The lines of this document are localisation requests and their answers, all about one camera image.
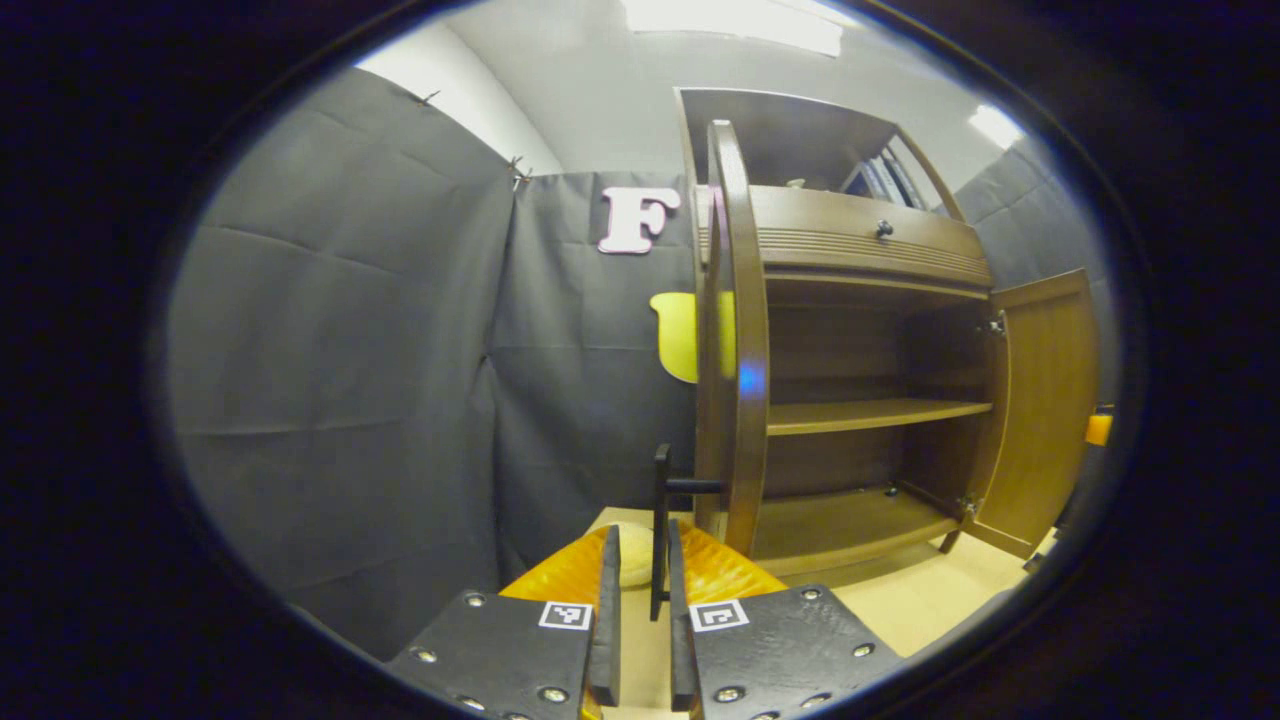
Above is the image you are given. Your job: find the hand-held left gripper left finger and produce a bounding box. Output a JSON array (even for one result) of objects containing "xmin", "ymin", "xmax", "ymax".
[{"xmin": 385, "ymin": 525, "xmax": 623, "ymax": 720}]

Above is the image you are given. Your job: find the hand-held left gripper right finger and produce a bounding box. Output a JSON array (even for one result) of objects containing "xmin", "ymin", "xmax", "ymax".
[{"xmin": 667, "ymin": 520, "xmax": 879, "ymax": 720}]

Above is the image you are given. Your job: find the wooden cabinet door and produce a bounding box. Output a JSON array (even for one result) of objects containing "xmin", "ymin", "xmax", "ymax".
[
  {"xmin": 965, "ymin": 268, "xmax": 1101, "ymax": 559},
  {"xmin": 695, "ymin": 120, "xmax": 771, "ymax": 558}
]

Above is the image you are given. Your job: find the black door handle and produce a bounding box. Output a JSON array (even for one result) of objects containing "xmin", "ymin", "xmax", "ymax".
[{"xmin": 650, "ymin": 443, "xmax": 726, "ymax": 621}]

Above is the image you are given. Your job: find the wooden double-door shoe cabinet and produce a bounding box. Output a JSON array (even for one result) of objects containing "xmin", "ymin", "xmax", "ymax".
[{"xmin": 675, "ymin": 87, "xmax": 1101, "ymax": 581}]

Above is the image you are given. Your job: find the wooden cabinet shelf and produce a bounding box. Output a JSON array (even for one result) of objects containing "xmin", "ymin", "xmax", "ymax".
[{"xmin": 767, "ymin": 398, "xmax": 994, "ymax": 437}]

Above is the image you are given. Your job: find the wooden cabinet drawer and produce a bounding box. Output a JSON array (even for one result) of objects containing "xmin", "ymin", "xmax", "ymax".
[{"xmin": 697, "ymin": 183, "xmax": 993, "ymax": 291}]

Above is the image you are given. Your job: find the pale yellow round object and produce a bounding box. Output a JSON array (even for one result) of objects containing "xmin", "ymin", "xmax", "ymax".
[{"xmin": 615, "ymin": 522, "xmax": 656, "ymax": 588}]

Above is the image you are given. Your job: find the small ceiling light panel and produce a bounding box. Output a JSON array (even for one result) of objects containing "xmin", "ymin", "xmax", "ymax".
[{"xmin": 968, "ymin": 103, "xmax": 1026, "ymax": 151}]

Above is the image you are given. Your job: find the light blue book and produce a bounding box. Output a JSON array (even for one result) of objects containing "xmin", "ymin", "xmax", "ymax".
[{"xmin": 868, "ymin": 155, "xmax": 906, "ymax": 206}]

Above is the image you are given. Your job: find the black backdrop cloth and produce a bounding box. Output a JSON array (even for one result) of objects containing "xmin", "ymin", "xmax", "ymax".
[{"xmin": 165, "ymin": 68, "xmax": 1116, "ymax": 661}]

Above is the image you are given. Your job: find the large ceiling light panel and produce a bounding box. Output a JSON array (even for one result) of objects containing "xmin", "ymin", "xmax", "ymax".
[{"xmin": 620, "ymin": 0, "xmax": 846, "ymax": 58}]

